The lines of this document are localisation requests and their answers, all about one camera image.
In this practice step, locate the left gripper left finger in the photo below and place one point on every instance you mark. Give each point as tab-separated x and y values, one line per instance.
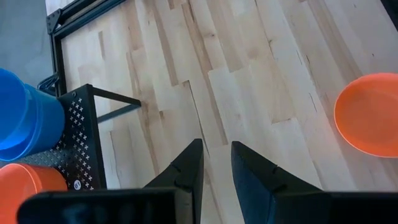
189	174

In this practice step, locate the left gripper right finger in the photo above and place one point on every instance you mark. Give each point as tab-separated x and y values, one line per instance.
255	186

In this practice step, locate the small orange plastic bowl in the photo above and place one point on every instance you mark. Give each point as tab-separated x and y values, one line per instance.
370	115
12	183
53	180

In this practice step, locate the small blue plastic bowl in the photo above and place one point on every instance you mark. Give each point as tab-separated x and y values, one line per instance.
12	109
46	124

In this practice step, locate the black perforated metal rack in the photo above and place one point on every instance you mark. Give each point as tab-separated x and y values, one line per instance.
81	140

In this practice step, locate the black aluminium rig frame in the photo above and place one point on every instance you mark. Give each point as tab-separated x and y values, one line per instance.
59	62

